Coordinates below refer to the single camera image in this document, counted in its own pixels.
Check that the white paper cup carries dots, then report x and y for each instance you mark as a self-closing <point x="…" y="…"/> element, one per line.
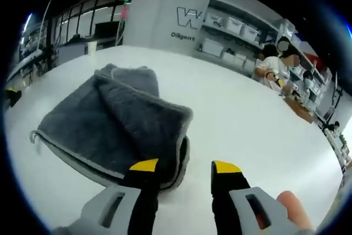
<point x="92" y="48"/>

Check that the grey towel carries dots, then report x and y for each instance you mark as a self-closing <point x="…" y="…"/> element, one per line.
<point x="96" y="114"/>

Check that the brown wooden board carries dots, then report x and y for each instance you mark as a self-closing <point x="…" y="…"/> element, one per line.
<point x="298" y="109"/>

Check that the grey side desk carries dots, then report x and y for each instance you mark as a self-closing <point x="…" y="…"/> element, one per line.
<point x="27" y="63"/>

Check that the row of white storage bins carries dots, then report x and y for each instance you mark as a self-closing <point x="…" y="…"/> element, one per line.
<point x="236" y="24"/>

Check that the pink hanging object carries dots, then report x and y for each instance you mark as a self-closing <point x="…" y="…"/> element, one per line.
<point x="125" y="12"/>

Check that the person's right hand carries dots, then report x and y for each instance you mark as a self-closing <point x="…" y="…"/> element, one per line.
<point x="294" y="210"/>

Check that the black screen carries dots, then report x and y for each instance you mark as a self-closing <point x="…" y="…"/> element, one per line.
<point x="107" y="28"/>

